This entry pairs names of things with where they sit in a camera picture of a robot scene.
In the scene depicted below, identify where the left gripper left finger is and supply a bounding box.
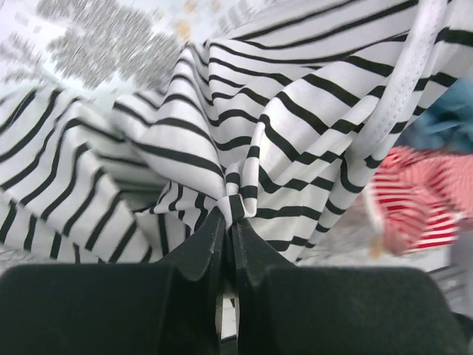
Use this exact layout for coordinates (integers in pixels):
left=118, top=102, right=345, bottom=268
left=1, top=209, right=225, bottom=354

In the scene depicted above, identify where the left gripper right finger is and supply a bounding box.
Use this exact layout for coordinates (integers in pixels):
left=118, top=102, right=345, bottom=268
left=231, top=222, right=468, bottom=354

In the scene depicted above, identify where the black white striped tank top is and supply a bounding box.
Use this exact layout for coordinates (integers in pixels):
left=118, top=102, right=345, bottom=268
left=1, top=1, right=472, bottom=263

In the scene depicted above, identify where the red white striped garment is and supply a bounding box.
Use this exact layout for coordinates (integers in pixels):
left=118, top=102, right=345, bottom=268
left=364, top=146, right=472, bottom=255

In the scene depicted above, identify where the teal blue garment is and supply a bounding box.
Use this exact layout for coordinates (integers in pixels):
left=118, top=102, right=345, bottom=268
left=396, top=78, right=472, bottom=154

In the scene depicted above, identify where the floral table mat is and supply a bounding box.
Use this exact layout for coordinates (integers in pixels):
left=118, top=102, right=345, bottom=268
left=1, top=0, right=268, bottom=98

